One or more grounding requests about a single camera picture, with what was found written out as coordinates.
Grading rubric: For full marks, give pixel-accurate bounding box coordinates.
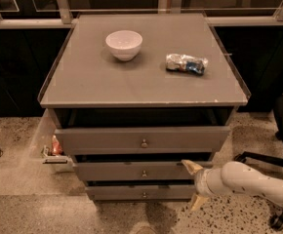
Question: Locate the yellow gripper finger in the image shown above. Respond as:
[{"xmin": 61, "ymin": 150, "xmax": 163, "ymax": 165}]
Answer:
[
  {"xmin": 190, "ymin": 194, "xmax": 209, "ymax": 212},
  {"xmin": 182, "ymin": 160, "xmax": 203, "ymax": 176}
]

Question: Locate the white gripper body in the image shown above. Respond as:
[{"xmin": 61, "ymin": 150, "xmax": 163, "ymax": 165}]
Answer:
[{"xmin": 194, "ymin": 169, "xmax": 221, "ymax": 197}]

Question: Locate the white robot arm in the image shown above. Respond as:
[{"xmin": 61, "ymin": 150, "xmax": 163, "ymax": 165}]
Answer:
[{"xmin": 182, "ymin": 160, "xmax": 283, "ymax": 211}]

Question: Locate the grey top drawer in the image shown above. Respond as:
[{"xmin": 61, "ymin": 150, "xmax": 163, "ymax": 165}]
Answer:
[{"xmin": 55, "ymin": 127, "xmax": 229, "ymax": 155}]

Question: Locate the grey drawer cabinet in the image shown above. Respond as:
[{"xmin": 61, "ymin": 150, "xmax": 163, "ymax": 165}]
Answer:
[{"xmin": 39, "ymin": 14, "xmax": 251, "ymax": 188}]

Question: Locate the crumpled snack bag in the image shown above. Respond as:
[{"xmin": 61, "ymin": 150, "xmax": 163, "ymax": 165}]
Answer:
[{"xmin": 166, "ymin": 54, "xmax": 208, "ymax": 76}]

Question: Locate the white ceramic bowl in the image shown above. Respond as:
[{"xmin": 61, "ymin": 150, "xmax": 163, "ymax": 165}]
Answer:
[{"xmin": 105, "ymin": 30, "xmax": 142, "ymax": 61}]

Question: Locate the clear plastic side bin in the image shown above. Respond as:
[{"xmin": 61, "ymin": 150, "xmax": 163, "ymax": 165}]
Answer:
[{"xmin": 28, "ymin": 110, "xmax": 73, "ymax": 173}]

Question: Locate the metal window railing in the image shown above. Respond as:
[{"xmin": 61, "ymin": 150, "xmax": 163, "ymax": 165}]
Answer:
[{"xmin": 0, "ymin": 0, "xmax": 283, "ymax": 27}]

